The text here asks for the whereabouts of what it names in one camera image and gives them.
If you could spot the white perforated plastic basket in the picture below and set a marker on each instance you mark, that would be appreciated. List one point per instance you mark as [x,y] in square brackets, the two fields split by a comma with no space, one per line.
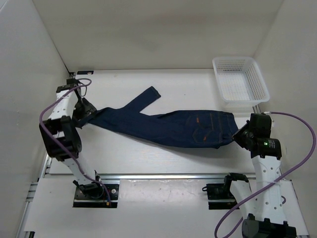
[240,83]

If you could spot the aluminium front rail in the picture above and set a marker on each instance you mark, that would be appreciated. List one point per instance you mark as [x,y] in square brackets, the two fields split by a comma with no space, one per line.
[147,176]

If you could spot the dark blue denim trousers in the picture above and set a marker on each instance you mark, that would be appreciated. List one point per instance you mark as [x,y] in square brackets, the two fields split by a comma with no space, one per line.
[182,128]

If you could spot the aluminium rail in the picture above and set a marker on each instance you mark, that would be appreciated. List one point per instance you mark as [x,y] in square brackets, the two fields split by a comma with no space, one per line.
[147,176]
[46,168]
[257,110]

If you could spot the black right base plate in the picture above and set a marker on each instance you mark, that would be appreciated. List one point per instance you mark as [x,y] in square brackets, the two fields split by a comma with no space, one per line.
[219,196]

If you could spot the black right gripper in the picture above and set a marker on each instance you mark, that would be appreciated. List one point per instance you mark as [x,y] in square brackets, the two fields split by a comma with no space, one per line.
[237,137]

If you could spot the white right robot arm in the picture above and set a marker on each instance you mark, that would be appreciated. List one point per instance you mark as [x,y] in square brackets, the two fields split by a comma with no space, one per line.
[263,214]

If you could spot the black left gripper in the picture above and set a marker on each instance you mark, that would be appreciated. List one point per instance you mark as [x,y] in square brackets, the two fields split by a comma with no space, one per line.
[89,109]

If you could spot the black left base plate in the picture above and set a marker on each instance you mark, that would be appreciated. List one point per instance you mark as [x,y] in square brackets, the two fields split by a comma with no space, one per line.
[95,196]

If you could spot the aluminium right side rail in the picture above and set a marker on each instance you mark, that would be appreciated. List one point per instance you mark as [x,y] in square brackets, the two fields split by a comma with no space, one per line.
[257,110]

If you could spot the aluminium left side rail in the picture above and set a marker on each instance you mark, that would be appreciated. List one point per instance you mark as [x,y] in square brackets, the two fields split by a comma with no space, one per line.
[46,168]

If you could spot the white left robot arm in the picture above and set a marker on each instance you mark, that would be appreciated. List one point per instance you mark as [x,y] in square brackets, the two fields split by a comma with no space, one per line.
[70,112]

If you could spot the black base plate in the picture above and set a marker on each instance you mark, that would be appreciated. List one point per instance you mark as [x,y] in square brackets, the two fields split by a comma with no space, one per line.
[95,196]
[219,196]

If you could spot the dark label sticker on table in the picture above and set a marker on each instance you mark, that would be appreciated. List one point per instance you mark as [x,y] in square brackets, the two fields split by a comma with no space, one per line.
[85,72]

